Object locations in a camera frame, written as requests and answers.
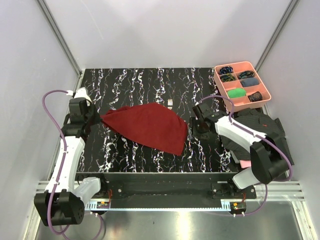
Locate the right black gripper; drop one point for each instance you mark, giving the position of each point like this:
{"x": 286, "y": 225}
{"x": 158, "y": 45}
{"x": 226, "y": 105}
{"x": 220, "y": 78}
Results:
{"x": 192, "y": 122}

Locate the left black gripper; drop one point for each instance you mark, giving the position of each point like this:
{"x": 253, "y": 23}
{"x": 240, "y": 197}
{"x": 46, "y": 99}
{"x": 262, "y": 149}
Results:
{"x": 98, "y": 118}

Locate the silver metal fork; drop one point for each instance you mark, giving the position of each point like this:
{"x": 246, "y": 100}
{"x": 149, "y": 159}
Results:
{"x": 170, "y": 104}

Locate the red cloth napkin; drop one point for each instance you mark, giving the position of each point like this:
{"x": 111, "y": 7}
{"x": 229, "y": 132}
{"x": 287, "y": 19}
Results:
{"x": 152, "y": 125}

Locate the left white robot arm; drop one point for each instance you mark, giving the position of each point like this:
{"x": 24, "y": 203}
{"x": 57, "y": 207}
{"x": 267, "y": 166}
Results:
{"x": 62, "y": 203}

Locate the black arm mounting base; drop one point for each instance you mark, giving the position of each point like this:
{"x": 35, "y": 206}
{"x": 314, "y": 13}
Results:
{"x": 208, "y": 184}

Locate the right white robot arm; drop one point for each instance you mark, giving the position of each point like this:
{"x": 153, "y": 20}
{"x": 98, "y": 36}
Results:
{"x": 267, "y": 153}

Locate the black marble pattern mat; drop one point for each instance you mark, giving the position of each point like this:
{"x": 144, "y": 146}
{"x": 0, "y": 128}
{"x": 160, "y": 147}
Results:
{"x": 113, "y": 88}

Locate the dark striped folded shirt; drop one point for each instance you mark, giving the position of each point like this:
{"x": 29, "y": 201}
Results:
{"x": 257, "y": 121}

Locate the pink folded garment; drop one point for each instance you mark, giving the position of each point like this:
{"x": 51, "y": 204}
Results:
{"x": 245, "y": 164}

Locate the black green rolled sock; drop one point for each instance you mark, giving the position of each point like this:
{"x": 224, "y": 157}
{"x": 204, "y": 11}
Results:
{"x": 228, "y": 77}

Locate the pink divided organizer tray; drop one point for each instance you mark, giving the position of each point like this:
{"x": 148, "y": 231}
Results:
{"x": 240, "y": 103}

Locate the black blue rolled sock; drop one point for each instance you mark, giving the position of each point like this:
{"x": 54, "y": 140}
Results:
{"x": 226, "y": 70}

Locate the dark patterned rolled sock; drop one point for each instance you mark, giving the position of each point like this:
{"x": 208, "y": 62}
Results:
{"x": 255, "y": 97}

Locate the navy patterned rolled sock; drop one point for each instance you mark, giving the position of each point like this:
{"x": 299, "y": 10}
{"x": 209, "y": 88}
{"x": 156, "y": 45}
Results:
{"x": 246, "y": 74}

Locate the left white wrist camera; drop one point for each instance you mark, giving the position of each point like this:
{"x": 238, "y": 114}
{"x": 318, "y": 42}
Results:
{"x": 80, "y": 93}

